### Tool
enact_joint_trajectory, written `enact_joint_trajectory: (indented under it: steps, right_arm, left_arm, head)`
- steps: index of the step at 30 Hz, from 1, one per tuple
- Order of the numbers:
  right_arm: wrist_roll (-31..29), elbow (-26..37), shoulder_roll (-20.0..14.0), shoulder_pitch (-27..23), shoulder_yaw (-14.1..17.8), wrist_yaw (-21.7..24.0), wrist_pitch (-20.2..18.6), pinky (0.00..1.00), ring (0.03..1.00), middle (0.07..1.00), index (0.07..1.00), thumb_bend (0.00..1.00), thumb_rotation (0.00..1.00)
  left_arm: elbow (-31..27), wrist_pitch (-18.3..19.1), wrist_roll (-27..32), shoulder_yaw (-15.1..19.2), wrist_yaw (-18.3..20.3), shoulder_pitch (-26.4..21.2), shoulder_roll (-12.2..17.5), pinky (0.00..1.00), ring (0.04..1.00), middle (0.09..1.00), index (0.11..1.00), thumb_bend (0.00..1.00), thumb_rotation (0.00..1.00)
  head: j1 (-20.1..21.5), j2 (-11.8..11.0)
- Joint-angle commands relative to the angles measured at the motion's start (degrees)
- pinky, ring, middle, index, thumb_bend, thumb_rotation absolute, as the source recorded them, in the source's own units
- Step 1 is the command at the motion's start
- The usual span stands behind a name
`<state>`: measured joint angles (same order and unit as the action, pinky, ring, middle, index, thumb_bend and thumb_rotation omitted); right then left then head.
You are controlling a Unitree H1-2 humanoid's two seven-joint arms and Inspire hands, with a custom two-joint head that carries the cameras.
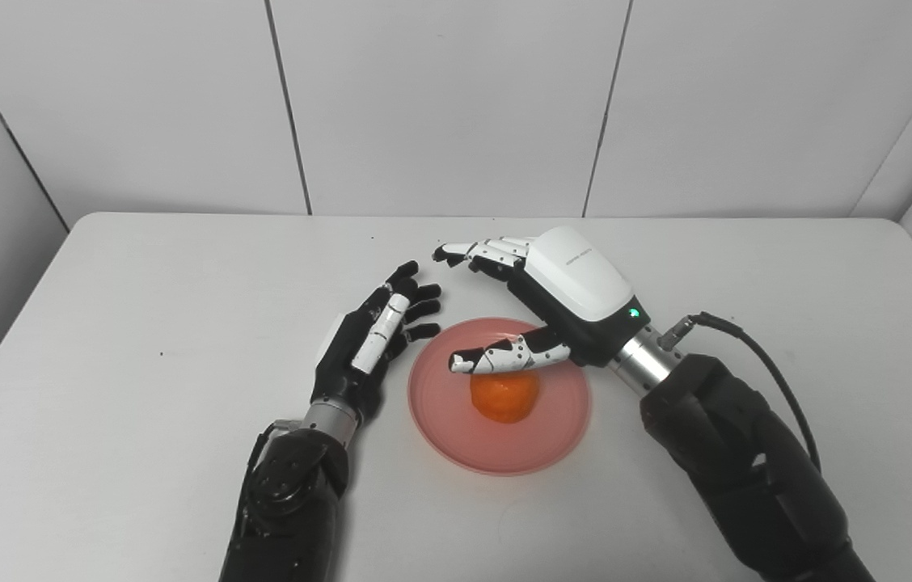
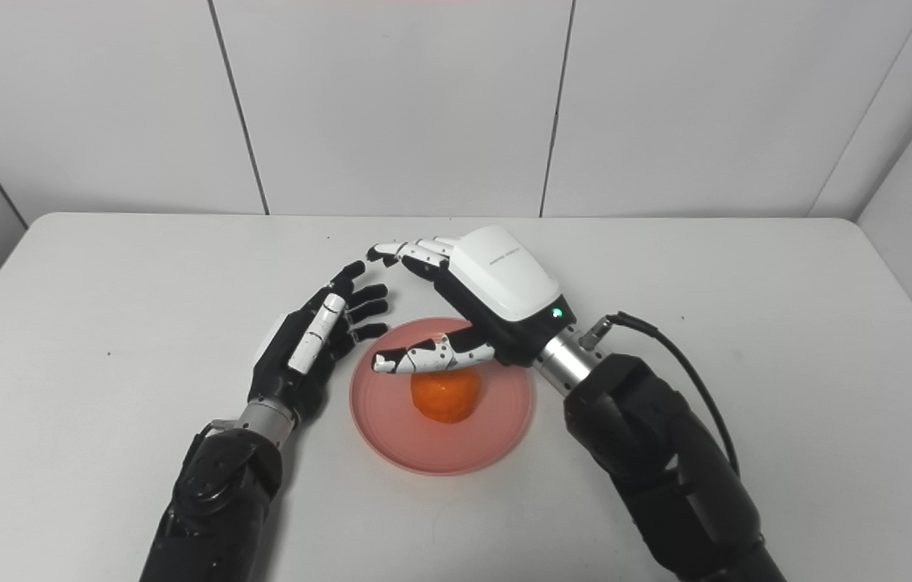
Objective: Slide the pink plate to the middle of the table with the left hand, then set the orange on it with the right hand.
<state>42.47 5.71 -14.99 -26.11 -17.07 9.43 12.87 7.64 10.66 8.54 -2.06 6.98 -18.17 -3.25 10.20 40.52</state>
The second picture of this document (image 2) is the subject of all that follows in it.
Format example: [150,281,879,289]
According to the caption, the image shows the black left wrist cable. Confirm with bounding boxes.
[188,418,240,455]

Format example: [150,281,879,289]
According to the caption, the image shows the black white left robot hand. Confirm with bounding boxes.
[248,260,390,421]

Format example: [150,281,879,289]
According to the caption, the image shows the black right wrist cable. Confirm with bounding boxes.
[581,312,741,478]

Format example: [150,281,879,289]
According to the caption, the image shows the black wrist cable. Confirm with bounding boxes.
[581,312,741,478]
[188,418,240,455]

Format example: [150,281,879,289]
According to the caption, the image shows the pink round plate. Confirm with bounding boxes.
[349,318,536,476]

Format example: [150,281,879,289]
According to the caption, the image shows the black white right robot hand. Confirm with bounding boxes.
[365,226,578,374]

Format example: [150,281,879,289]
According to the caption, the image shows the orange fruit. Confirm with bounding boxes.
[411,368,481,424]

